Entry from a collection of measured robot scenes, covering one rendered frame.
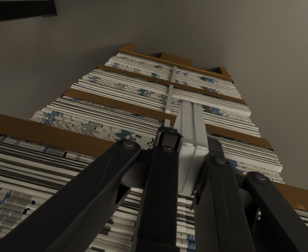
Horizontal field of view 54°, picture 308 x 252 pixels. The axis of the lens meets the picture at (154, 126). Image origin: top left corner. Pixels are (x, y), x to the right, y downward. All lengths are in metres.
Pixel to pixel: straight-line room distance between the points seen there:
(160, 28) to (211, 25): 0.18
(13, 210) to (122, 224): 0.08
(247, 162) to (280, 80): 0.76
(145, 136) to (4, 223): 0.28
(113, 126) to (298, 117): 0.94
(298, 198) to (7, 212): 0.27
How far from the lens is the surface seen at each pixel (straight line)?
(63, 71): 1.25
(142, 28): 1.15
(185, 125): 0.17
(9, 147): 0.31
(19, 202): 0.25
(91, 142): 0.33
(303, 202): 0.35
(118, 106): 0.54
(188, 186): 0.16
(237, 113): 0.70
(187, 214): 0.26
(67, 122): 0.45
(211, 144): 0.18
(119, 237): 0.23
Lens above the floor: 1.13
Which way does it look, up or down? 66 degrees down
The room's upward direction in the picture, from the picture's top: 166 degrees counter-clockwise
